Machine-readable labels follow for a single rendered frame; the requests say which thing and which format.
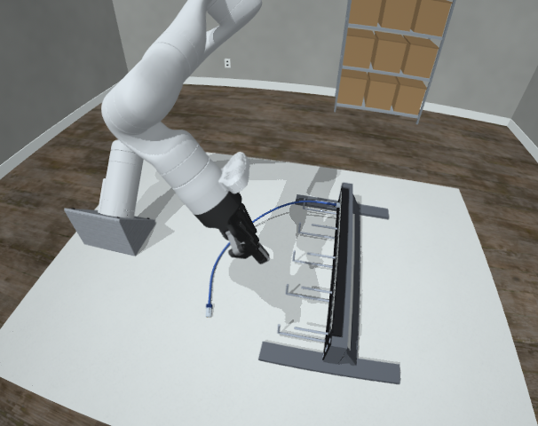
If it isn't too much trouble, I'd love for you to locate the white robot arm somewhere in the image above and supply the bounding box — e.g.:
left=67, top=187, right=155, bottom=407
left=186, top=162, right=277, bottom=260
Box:
left=98, top=0, right=262, bottom=218

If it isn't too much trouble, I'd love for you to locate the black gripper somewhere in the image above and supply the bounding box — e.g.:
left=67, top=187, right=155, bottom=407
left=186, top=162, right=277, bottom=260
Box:
left=195, top=191, right=270, bottom=264

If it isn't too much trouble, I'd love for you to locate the dark grey patch panel rack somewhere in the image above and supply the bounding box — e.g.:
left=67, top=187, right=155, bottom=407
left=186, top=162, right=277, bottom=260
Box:
left=258, top=182, right=400, bottom=383

